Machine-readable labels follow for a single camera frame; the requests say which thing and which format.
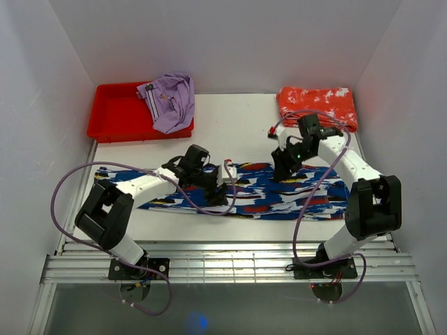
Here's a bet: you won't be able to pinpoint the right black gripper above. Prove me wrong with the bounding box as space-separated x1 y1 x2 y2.
270 141 315 181

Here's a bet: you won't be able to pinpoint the blue white red patterned trousers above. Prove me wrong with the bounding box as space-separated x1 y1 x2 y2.
94 163 349 221

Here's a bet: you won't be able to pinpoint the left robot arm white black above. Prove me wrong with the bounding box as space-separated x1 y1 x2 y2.
75 144 237 279

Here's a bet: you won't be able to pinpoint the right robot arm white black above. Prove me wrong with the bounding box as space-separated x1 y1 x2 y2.
268 110 402 277

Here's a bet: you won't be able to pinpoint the purple trousers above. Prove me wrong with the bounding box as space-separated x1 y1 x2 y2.
136 73 195 134

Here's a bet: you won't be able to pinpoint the folded orange white trousers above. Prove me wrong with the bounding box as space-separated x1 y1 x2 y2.
276 87 358 133

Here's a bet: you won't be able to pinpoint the red plastic tray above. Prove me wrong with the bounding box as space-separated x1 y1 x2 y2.
87 82 194 143

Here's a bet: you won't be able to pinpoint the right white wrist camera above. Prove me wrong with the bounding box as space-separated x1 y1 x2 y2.
268 125 291 150

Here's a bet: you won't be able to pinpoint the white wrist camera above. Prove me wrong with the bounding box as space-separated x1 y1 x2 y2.
268 125 291 150
217 159 237 186

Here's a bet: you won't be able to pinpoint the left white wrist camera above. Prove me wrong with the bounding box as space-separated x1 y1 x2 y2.
217 159 237 186

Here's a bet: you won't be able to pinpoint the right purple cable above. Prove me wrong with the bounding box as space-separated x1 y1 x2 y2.
270 109 367 304

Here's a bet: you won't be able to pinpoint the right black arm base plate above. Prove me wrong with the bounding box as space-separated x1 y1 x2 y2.
285 258 358 281

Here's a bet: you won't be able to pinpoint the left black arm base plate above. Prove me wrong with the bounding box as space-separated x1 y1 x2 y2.
108 257 170 281

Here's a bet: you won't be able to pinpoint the aluminium rail frame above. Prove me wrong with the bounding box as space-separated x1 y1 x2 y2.
29 144 439 334

